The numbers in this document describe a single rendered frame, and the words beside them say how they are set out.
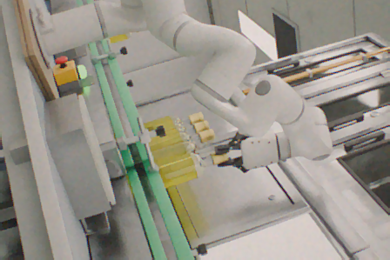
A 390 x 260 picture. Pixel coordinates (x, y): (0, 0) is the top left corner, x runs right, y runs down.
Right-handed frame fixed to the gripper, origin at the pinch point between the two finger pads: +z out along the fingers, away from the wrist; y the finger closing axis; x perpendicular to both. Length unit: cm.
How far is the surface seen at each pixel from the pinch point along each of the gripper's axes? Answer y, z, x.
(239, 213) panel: -12.4, -2.0, 10.9
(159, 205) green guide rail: 4.4, 16.3, 22.4
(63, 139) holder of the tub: 32, 30, 31
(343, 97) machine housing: -16, -46, -46
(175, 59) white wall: -239, 64, -597
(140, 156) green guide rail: 6.3, 21.7, 2.9
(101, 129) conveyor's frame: 15.5, 30.5, 0.9
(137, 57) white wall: -219, 116, -583
